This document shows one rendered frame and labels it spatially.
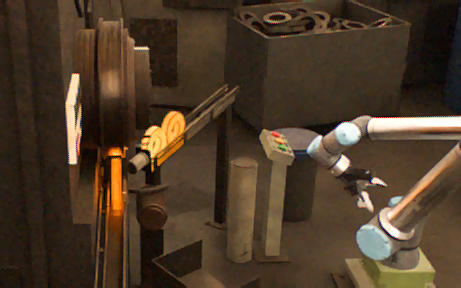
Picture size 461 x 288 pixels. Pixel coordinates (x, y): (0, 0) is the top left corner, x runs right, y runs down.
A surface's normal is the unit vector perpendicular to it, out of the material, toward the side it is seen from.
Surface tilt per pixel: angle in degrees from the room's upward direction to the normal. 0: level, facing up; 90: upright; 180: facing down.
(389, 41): 90
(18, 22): 90
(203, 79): 90
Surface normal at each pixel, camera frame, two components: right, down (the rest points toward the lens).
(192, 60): -0.22, 0.42
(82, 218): 0.00, -0.90
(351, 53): 0.29, 0.41
